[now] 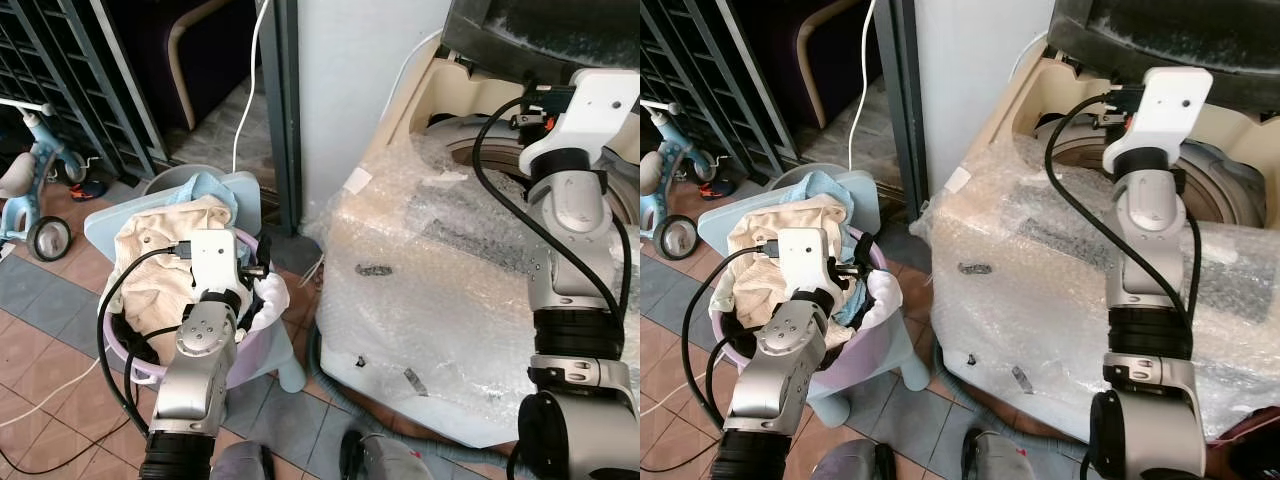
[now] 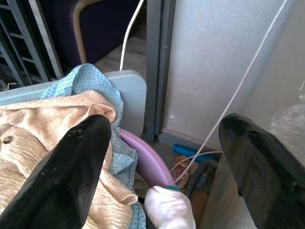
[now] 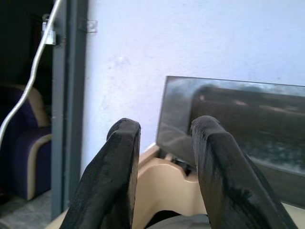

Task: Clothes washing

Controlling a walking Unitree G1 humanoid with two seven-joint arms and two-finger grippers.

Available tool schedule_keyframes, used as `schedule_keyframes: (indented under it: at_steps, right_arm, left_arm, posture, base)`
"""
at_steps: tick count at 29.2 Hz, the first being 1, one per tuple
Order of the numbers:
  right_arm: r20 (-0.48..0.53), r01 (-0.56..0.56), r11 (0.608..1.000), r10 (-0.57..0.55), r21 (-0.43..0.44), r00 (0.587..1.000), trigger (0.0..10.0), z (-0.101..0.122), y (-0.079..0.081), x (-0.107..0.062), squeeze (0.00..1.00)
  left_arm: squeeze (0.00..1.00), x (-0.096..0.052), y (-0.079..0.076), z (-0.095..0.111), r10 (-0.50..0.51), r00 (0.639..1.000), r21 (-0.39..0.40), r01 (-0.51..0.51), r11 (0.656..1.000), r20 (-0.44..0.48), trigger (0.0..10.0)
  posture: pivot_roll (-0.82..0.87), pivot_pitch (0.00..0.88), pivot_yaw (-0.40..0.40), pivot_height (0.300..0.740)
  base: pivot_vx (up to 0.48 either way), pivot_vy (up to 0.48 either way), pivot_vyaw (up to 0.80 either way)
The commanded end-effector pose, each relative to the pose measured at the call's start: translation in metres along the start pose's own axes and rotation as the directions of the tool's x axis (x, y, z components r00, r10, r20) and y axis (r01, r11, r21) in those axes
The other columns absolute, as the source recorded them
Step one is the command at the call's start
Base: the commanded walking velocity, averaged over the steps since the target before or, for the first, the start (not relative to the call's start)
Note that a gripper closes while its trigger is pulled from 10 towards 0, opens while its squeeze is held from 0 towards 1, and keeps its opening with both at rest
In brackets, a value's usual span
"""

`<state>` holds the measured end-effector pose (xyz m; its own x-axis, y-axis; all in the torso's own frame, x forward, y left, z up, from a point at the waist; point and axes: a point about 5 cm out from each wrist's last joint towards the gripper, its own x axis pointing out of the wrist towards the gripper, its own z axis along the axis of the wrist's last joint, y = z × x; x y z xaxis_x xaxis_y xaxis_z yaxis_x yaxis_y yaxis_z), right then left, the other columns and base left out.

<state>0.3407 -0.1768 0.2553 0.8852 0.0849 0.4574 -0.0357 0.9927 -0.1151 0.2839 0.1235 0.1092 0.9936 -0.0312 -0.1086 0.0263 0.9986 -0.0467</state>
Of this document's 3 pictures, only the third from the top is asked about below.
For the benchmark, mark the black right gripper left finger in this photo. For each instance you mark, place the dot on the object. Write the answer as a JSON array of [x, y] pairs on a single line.
[[112, 171]]

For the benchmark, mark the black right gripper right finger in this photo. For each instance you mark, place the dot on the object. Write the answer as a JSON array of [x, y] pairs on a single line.
[[228, 181]]

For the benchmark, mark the dark glass washer lid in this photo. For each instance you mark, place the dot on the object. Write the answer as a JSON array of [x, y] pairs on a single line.
[[250, 124]]

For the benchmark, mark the purple and beige armchair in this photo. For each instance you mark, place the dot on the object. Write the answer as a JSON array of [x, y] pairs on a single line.
[[26, 143]]

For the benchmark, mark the silver padlock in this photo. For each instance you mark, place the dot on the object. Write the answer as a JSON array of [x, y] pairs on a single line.
[[49, 35]]

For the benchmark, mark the grey metal door frame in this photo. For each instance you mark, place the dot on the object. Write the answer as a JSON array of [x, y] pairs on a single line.
[[68, 107]]

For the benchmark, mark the clear plastic wall clip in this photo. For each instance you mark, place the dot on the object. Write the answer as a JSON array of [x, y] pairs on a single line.
[[90, 25]]

